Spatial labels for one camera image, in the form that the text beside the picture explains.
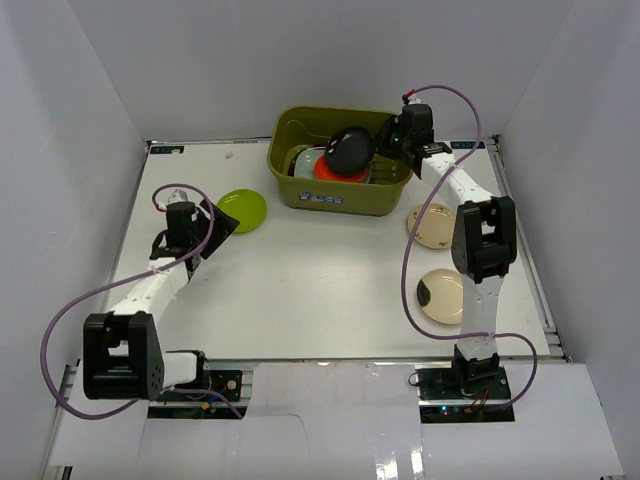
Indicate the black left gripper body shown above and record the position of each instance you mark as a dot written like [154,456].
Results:
[203,235]

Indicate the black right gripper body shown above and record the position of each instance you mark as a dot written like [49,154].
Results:
[399,140]

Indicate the small black plate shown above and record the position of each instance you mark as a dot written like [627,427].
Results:
[349,151]

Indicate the orange plate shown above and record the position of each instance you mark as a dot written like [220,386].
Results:
[322,171]

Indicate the black rimmed cream plate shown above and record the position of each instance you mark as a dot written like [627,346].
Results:
[300,150]

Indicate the pale green rectangular dish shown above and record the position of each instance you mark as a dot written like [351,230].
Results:
[311,164]

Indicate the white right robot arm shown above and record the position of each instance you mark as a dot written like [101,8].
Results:
[484,238]

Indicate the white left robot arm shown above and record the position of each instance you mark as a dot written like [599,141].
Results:
[122,355]

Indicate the olive green plastic bin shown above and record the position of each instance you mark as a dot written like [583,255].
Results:
[302,126]

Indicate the lime green plate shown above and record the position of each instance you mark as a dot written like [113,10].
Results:
[247,206]

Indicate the right corner label sticker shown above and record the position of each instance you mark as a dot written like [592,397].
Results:
[466,145]

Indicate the corner label sticker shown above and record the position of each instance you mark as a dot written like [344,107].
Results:
[466,145]
[166,149]

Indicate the cream floral plate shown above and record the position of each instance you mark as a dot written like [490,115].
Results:
[436,227]

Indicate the left corner label sticker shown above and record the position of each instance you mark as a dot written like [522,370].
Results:
[166,149]

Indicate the cream plate with black mark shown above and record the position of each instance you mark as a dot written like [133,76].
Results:
[439,294]

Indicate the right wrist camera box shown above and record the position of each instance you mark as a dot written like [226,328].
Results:
[412,98]

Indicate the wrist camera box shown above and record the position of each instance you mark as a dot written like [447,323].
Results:
[177,196]
[412,98]

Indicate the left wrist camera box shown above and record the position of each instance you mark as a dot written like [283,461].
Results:
[177,196]

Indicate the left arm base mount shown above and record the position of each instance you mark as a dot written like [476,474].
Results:
[213,394]

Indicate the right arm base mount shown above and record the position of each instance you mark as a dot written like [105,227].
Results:
[442,399]

